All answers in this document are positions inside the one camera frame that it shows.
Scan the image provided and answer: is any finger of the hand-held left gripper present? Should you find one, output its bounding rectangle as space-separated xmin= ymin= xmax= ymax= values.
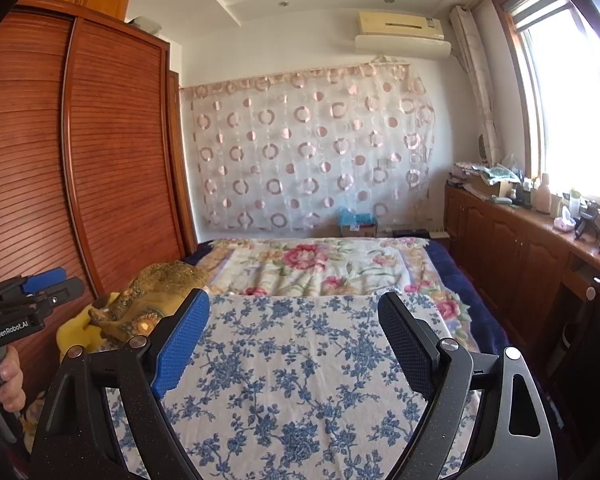
xmin=42 ymin=277 xmax=86 ymax=314
xmin=20 ymin=267 xmax=67 ymax=295

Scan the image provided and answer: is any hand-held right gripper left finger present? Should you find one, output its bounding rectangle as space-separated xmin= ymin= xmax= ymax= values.
xmin=30 ymin=287 xmax=211 ymax=480

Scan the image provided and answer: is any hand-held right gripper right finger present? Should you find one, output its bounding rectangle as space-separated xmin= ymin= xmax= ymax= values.
xmin=377 ymin=291 xmax=553 ymax=480

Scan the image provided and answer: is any mustard patterned shirt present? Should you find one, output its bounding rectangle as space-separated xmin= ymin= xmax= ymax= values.
xmin=87 ymin=260 xmax=208 ymax=348

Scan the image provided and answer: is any person's left hand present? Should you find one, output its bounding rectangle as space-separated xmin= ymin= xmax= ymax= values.
xmin=0 ymin=345 xmax=27 ymax=411

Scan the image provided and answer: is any yellow cloth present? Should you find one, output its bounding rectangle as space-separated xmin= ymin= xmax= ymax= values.
xmin=55 ymin=292 xmax=126 ymax=361

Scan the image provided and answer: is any navy blue bed sheet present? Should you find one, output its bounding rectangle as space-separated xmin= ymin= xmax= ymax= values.
xmin=182 ymin=237 xmax=511 ymax=361

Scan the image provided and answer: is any blue floral white cloth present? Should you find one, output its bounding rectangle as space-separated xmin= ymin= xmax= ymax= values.
xmin=102 ymin=292 xmax=481 ymax=480

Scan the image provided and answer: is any wooden slatted wardrobe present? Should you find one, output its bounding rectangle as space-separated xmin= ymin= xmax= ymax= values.
xmin=0 ymin=2 xmax=198 ymax=401

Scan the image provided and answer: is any cardboard box with blue packets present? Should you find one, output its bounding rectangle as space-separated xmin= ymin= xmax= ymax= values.
xmin=337 ymin=206 xmax=379 ymax=237

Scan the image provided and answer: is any long wooden cabinet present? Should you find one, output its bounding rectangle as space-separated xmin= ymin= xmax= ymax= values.
xmin=444 ymin=182 xmax=600 ymax=411

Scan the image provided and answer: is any pink floral blanket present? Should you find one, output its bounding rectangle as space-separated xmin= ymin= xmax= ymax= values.
xmin=197 ymin=237 xmax=481 ymax=356

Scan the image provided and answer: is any black chair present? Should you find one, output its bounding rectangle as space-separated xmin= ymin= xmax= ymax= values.
xmin=550 ymin=280 xmax=600 ymax=436

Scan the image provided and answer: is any pile of clutter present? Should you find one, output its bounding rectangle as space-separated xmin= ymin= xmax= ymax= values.
xmin=447 ymin=160 xmax=526 ymax=201

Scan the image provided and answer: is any pale pink bottle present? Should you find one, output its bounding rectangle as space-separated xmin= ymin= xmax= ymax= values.
xmin=536 ymin=173 xmax=553 ymax=215

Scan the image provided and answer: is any sheer circle-patterned curtain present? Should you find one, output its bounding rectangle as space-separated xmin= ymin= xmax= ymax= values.
xmin=179 ymin=62 xmax=436 ymax=233

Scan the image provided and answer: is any small black tripod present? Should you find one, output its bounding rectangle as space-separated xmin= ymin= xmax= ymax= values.
xmin=572 ymin=202 xmax=600 ymax=253

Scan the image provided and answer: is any patterned window curtain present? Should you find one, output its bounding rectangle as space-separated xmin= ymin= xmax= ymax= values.
xmin=449 ymin=5 xmax=503 ymax=166

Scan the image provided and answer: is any beige air conditioner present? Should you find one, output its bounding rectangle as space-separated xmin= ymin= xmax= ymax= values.
xmin=356 ymin=10 xmax=446 ymax=41

